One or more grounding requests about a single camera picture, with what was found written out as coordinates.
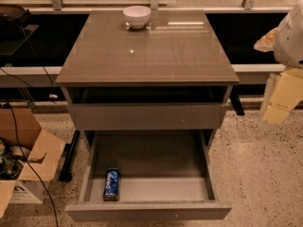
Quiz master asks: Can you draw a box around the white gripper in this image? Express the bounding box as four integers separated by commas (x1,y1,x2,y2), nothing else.
254,0,303,125

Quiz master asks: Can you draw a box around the blue pepsi can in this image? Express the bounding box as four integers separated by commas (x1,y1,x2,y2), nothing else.
103,168,120,201

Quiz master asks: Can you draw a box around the grey drawer cabinet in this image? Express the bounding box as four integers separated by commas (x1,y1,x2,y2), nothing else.
56,9,239,144

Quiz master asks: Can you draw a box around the open grey middle drawer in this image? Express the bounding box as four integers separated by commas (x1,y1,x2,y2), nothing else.
65,131,231,221

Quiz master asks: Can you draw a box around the closed grey top drawer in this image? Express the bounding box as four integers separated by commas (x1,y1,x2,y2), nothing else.
68,104,226,131

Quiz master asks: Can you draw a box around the white ceramic bowl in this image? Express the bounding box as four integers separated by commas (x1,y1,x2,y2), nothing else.
122,6,152,28

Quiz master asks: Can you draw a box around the metal window railing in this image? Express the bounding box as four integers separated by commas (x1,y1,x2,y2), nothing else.
0,0,303,15

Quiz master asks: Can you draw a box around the black table leg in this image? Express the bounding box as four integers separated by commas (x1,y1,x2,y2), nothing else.
59,131,80,183

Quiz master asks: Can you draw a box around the brown cardboard box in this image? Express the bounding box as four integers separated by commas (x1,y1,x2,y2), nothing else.
0,109,65,218

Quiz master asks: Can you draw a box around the black cable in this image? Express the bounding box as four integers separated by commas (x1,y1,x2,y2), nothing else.
0,16,60,227

